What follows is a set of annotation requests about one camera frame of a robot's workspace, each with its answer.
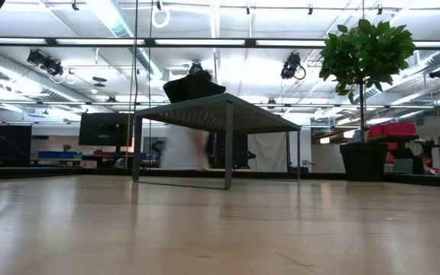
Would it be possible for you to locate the grey box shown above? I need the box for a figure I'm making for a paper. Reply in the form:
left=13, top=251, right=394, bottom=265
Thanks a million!
left=393, top=157, right=415, bottom=175

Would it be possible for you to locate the person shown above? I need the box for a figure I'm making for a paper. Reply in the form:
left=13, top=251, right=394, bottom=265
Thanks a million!
left=160, top=125, right=212, bottom=171

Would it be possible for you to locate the white hanging sheet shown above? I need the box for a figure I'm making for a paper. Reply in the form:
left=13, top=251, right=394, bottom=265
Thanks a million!
left=247, top=131, right=289, bottom=173

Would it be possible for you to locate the red storage bin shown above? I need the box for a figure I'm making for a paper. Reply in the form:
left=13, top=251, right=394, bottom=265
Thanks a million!
left=367, top=121, right=417, bottom=138

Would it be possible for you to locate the overhead LED light bar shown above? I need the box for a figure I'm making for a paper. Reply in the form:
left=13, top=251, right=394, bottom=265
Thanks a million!
left=0, top=36, right=440, bottom=49

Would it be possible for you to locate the grey perforated metal rack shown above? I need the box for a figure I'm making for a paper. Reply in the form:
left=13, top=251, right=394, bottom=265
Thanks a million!
left=131, top=92, right=303, bottom=191

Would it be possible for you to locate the white cable loop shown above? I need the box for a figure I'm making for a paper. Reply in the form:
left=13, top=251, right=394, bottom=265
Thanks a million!
left=150, top=6, right=171, bottom=30

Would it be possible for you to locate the blue storage bin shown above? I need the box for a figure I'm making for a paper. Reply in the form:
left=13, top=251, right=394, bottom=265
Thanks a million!
left=37, top=150, right=83, bottom=160

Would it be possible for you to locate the black hanging cable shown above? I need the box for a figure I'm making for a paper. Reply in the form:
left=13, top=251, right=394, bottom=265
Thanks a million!
left=131, top=0, right=141, bottom=115

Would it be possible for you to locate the black aluminium table frame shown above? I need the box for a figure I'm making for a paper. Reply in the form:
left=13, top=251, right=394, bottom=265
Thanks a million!
left=0, top=164, right=440, bottom=189

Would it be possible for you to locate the potted green plant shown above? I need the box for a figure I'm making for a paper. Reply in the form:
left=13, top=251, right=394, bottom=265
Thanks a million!
left=318, top=18, right=416, bottom=183

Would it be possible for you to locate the dark screen panel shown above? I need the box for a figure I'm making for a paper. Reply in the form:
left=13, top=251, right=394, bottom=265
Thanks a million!
left=0, top=109, right=33, bottom=167

